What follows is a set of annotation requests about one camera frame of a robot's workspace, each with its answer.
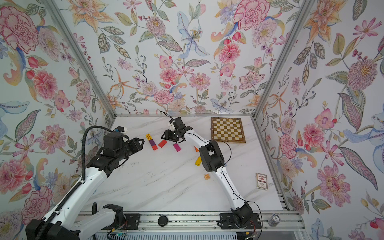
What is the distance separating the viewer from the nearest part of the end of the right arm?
856 millimetres

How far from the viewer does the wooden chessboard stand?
3.54 ft

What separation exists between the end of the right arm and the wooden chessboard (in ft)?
0.91

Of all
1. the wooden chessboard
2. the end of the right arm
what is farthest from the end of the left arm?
the wooden chessboard
